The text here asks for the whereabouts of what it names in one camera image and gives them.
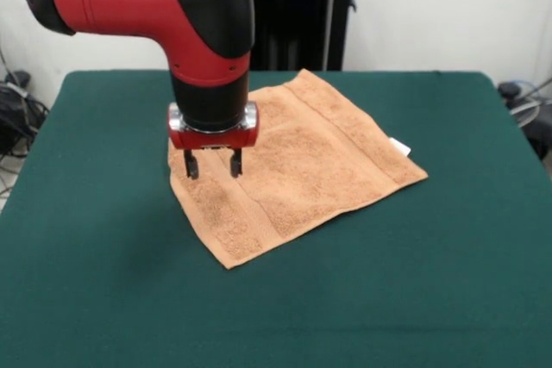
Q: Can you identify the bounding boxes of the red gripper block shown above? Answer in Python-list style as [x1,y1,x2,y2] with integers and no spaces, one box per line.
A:
[166,101,260,181]

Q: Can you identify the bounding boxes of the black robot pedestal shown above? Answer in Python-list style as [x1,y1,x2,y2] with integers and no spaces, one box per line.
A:
[243,0,359,72]

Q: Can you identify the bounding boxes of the black cable tangle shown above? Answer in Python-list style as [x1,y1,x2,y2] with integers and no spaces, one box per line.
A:
[0,81,51,160]

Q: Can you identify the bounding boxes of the tan terry towel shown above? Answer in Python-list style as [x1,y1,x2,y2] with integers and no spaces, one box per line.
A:
[166,68,430,270]

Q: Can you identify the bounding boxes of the dark green table cloth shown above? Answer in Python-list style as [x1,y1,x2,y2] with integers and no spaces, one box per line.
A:
[0,69,552,368]

